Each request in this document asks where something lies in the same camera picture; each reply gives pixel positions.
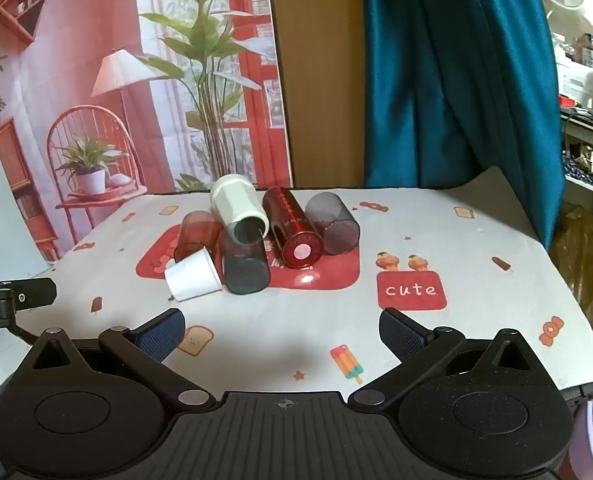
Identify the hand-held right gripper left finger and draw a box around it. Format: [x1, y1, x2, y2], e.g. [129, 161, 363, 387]
[22, 308, 218, 415]

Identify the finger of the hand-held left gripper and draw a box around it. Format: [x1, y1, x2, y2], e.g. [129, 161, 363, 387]
[0, 277, 58, 310]

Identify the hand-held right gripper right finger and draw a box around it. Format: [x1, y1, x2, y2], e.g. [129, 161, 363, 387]
[347, 308, 545, 413]

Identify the small white paper cup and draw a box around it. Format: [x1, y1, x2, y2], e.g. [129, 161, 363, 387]
[164, 248, 224, 302]

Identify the dark blue-grey transparent cup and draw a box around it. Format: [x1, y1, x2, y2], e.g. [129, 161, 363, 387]
[218, 226, 271, 295]

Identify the dark red transparent cup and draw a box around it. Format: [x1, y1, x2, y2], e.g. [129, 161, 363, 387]
[173, 211, 222, 264]

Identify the grey transparent cup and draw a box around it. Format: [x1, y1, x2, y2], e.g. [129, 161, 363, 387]
[304, 191, 361, 256]

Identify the white ribbed cup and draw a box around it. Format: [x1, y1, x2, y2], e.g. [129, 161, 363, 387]
[210, 173, 270, 242]

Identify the red metallic cup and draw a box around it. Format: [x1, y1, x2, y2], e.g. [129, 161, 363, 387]
[262, 186, 325, 270]

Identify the printed white tablecloth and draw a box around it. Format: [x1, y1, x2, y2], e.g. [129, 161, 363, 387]
[0, 166, 593, 411]

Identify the yellow-brown plastic bag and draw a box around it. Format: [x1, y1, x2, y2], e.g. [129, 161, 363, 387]
[550, 202, 593, 353]

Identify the teal curtain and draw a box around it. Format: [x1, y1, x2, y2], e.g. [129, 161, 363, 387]
[358, 0, 566, 252]

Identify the brown wooden board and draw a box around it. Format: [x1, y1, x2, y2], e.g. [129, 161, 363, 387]
[265, 0, 368, 191]

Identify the cluttered white shelf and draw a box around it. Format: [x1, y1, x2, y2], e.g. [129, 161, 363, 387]
[551, 30, 593, 201]

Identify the printed room wall poster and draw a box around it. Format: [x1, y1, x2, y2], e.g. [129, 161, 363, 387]
[0, 0, 295, 264]

